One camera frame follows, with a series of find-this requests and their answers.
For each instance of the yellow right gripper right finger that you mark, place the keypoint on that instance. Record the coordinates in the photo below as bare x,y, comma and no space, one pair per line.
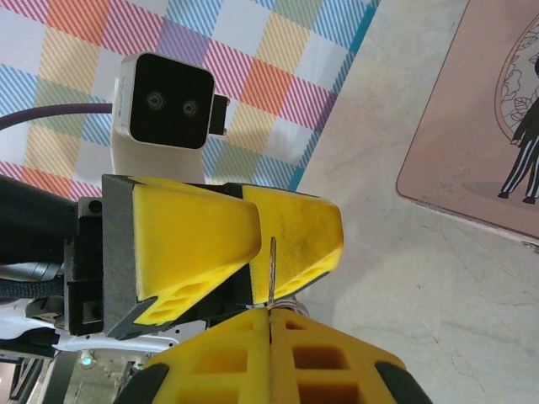
337,366

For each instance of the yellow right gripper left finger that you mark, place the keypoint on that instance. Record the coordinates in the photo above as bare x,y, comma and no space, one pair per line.
219,362

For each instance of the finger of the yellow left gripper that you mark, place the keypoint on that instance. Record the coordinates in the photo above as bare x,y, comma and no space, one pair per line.
185,240
303,235

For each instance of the pink box with cartoon couple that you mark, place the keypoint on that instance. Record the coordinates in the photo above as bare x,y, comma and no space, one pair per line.
463,126

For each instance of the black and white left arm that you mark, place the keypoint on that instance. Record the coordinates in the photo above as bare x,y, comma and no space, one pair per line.
33,219

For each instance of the checked cloth backdrop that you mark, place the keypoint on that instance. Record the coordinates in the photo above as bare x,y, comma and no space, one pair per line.
63,42

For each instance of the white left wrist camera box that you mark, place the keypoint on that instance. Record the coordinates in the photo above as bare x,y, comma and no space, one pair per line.
168,101

